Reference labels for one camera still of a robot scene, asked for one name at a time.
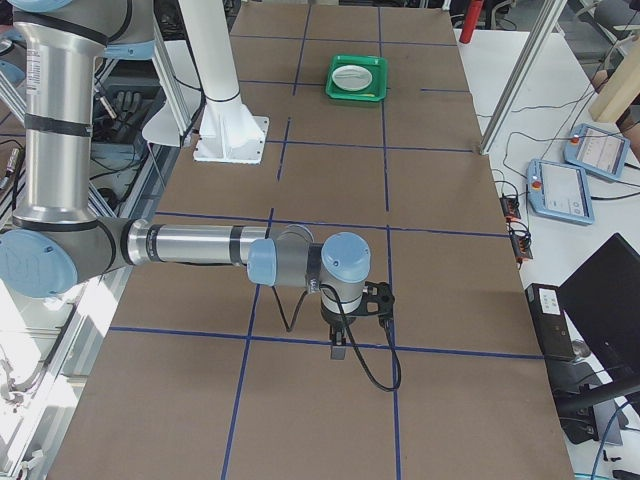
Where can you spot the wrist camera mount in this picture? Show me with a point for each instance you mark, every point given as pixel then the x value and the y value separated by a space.
pixel 379 300

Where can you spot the black box device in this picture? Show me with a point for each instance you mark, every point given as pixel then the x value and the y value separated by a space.
pixel 549 321

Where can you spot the black monitor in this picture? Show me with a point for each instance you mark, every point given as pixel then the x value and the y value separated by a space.
pixel 602 300

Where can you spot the white round plate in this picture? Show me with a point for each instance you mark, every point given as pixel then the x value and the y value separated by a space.
pixel 352 78

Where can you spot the aluminium frame post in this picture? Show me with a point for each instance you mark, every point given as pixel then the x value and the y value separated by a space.
pixel 535 42

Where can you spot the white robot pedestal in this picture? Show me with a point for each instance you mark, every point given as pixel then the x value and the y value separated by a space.
pixel 229 132

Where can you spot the red cylinder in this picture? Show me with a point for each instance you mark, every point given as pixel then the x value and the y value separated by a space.
pixel 471 18

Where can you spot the teach pendant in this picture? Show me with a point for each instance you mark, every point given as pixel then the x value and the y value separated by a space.
pixel 559 191
pixel 598 152

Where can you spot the green plastic tray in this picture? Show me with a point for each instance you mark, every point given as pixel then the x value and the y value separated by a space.
pixel 375 92

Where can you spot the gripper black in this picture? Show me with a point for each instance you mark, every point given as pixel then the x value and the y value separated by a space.
pixel 334 320

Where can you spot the near teach pendant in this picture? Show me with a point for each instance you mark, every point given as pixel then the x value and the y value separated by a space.
pixel 559 191

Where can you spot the orange black connector board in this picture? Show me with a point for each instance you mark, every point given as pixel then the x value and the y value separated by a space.
pixel 510 207

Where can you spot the far teach pendant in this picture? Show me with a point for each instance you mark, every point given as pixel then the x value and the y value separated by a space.
pixel 598 152

